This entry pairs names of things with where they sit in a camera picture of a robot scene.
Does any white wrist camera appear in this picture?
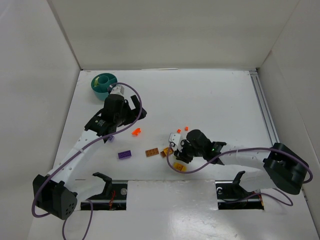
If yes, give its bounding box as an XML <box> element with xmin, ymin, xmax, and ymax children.
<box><xmin>168</xmin><ymin>133</ymin><xmax>182</xmax><ymax>151</ymax></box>
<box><xmin>109</xmin><ymin>84</ymin><xmax>125</xmax><ymax>96</ymax></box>

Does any small purple square lego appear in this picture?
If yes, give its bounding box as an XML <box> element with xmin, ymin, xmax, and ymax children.
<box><xmin>107</xmin><ymin>135</ymin><xmax>115</xmax><ymax>143</ymax></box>

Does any teal round divided container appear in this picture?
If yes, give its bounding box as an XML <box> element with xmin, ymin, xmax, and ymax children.
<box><xmin>91</xmin><ymin>73</ymin><xmax>118</xmax><ymax>101</ymax></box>

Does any orange translucent lego brick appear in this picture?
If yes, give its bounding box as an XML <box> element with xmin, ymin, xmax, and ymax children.
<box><xmin>160</xmin><ymin>147</ymin><xmax>174</xmax><ymax>158</ymax></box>

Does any brown flat lego plate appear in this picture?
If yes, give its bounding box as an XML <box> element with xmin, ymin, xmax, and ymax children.
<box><xmin>145</xmin><ymin>148</ymin><xmax>160</xmax><ymax>158</ymax></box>

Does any yellow lego brick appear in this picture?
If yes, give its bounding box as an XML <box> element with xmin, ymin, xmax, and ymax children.
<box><xmin>173</xmin><ymin>162</ymin><xmax>187</xmax><ymax>172</ymax></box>

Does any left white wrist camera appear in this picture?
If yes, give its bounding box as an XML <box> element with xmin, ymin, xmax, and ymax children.
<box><xmin>109</xmin><ymin>84</ymin><xmax>125</xmax><ymax>96</ymax></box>

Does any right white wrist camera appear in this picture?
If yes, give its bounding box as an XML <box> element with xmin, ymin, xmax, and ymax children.
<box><xmin>168</xmin><ymin>133</ymin><xmax>182</xmax><ymax>151</ymax></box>

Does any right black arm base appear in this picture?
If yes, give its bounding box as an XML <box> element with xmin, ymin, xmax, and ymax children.
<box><xmin>215</xmin><ymin>171</ymin><xmax>264</xmax><ymax>210</ymax></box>

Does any red orange lego piece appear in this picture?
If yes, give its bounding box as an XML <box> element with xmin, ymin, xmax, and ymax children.
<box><xmin>131</xmin><ymin>127</ymin><xmax>142</xmax><ymax>137</ymax></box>

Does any purple long lego brick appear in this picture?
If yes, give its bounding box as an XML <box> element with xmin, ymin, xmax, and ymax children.
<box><xmin>117</xmin><ymin>150</ymin><xmax>132</xmax><ymax>160</ymax></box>

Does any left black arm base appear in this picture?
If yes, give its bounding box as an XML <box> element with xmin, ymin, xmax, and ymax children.
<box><xmin>88</xmin><ymin>172</ymin><xmax>128</xmax><ymax>211</ymax></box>

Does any aluminium rail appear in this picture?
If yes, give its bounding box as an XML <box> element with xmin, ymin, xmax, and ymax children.
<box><xmin>249</xmin><ymin>70</ymin><xmax>279</xmax><ymax>144</ymax></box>

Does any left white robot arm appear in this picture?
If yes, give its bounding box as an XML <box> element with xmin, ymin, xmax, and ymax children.
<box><xmin>31</xmin><ymin>93</ymin><xmax>147</xmax><ymax>220</ymax></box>

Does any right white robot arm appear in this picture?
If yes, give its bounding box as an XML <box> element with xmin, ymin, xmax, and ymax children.
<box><xmin>168</xmin><ymin>129</ymin><xmax>312</xmax><ymax>195</ymax></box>

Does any light green lego piece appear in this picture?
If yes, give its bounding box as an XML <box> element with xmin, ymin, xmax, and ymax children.
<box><xmin>93</xmin><ymin>75</ymin><xmax>108</xmax><ymax>87</ymax></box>

